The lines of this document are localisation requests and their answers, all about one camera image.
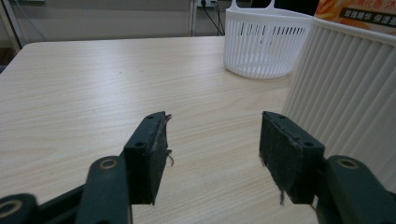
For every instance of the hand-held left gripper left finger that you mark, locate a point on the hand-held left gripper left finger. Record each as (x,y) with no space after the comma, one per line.
(146,161)

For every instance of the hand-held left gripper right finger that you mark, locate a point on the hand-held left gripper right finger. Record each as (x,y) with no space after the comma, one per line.
(289,161)

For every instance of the white ribbed basket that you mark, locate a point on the white ribbed basket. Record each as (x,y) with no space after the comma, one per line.
(348,93)

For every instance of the pump soap bottle orange label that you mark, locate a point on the pump soap bottle orange label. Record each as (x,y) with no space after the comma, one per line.
(330,9)

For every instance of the white wall socket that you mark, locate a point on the white wall socket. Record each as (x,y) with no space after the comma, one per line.
(208,3)

